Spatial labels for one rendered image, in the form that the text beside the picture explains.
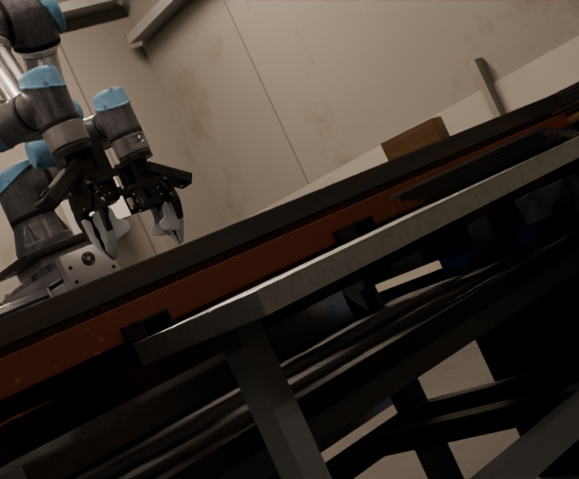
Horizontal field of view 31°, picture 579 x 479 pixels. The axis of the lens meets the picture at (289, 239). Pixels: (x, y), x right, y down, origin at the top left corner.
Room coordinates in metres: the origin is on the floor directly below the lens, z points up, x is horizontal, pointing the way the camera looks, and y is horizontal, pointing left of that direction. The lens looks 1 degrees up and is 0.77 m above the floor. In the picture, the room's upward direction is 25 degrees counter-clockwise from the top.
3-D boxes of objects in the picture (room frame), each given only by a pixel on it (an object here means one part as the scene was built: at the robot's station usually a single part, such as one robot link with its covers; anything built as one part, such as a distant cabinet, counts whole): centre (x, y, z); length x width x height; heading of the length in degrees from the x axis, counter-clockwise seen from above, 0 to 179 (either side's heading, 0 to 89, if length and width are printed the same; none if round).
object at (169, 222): (2.28, 0.22, 0.94); 0.06 x 0.03 x 0.09; 134
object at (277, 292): (1.66, -0.29, 0.73); 1.20 x 0.26 x 0.03; 134
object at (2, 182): (2.69, 0.56, 1.20); 0.13 x 0.12 x 0.14; 116
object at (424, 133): (2.11, -0.31, 0.87); 0.12 x 0.06 x 0.05; 62
